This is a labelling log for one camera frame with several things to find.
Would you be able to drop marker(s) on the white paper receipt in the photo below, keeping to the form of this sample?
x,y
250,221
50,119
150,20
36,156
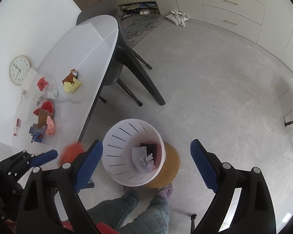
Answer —
x,y
137,154

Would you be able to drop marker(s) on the shoe rack with shoes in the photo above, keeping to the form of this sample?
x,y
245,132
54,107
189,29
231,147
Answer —
x,y
139,8

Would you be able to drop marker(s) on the red paper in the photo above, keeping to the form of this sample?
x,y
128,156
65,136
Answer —
x,y
42,82

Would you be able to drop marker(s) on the red wrapper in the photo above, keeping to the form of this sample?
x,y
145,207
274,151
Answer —
x,y
45,106

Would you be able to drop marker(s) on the white slotted waste bin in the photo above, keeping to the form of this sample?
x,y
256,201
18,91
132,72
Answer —
x,y
119,146

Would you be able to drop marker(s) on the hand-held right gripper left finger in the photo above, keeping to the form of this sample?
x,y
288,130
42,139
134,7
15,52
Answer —
x,y
90,165

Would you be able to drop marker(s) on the purple slipper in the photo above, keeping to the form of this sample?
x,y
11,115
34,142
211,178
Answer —
x,y
166,190

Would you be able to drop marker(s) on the small white paper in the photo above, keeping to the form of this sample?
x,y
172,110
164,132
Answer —
x,y
52,94

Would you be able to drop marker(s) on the yellow paper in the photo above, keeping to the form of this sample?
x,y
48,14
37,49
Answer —
x,y
73,87

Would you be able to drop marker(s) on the small clear holder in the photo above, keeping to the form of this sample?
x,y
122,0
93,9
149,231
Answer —
x,y
24,94

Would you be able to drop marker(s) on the red garment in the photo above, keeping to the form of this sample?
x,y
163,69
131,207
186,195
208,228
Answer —
x,y
102,228

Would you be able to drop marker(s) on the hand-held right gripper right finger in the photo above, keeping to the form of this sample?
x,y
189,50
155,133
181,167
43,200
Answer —
x,y
204,168

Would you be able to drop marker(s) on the grey-green quilted trousers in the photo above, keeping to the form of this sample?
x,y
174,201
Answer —
x,y
149,219

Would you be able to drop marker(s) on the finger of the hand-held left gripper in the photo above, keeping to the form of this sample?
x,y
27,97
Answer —
x,y
45,157

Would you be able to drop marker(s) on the black wrapper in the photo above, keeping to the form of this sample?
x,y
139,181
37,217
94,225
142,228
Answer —
x,y
151,148

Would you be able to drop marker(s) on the white drawer cabinet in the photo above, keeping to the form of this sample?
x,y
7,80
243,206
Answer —
x,y
232,7

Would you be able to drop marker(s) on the white tote bag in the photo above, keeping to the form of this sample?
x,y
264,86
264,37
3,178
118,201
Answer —
x,y
177,17

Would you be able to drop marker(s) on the grey chair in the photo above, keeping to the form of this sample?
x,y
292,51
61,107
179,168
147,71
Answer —
x,y
100,7

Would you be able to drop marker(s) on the pink paper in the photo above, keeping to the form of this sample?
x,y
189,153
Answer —
x,y
50,126

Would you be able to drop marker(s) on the grey patterned rug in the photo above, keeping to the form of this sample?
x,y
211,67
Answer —
x,y
141,28

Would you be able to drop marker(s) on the orange paper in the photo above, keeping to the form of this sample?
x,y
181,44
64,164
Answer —
x,y
72,153

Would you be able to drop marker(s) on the brown cardboard piece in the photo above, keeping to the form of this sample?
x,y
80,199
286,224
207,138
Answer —
x,y
42,119

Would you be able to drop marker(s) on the white paper ball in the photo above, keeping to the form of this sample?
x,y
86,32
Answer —
x,y
147,160

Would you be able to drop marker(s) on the black table leg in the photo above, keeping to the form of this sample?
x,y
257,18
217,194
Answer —
x,y
141,78

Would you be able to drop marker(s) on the brown patterned wrapper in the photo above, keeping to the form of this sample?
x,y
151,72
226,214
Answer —
x,y
69,76

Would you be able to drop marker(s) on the clear plastic bag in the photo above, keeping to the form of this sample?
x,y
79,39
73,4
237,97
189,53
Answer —
x,y
39,98

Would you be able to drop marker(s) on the white round wall clock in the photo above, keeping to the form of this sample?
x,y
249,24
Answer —
x,y
19,70

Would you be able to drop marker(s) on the round brown wooden stool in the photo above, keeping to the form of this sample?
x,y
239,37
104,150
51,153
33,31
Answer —
x,y
171,163

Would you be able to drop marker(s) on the red and white small box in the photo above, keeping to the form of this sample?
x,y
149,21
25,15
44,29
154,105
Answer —
x,y
17,126

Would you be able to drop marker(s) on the blue torn box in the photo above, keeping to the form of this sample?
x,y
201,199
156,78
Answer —
x,y
36,135

